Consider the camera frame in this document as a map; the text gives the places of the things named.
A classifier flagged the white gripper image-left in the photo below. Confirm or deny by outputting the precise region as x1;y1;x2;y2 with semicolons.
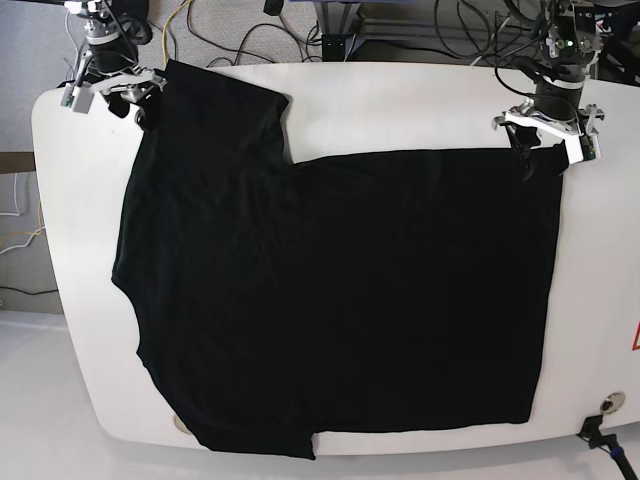
92;68;167;132

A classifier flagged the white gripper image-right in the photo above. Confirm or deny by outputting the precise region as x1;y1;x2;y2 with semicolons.
492;102;605;181

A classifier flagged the black T-shirt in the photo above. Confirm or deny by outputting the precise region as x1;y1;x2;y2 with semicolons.
112;61;568;458

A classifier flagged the red warning triangle sticker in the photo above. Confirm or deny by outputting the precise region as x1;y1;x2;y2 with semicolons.
632;322;640;351

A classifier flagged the silver table grommet right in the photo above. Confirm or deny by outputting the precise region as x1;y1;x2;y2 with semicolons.
600;391;626;415

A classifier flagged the silver table grommet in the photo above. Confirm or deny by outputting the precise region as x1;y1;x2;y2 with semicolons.
600;391;626;415
173;415;191;435

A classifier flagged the silver table grommet left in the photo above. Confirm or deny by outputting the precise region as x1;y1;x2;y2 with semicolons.
173;415;191;435

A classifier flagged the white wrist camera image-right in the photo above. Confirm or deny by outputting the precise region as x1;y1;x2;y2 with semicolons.
564;133;601;165

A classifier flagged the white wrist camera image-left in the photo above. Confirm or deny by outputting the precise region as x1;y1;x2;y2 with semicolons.
60;84;94;114

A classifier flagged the yellow cable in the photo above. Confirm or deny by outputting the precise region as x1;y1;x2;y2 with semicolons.
160;0;194;66

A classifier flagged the white floor cable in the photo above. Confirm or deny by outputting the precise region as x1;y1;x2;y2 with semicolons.
0;172;47;254

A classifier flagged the black table leg bracket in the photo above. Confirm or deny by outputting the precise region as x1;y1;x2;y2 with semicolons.
321;33;357;62

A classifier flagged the black clamp with cable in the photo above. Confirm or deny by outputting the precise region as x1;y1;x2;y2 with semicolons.
577;415;639;480

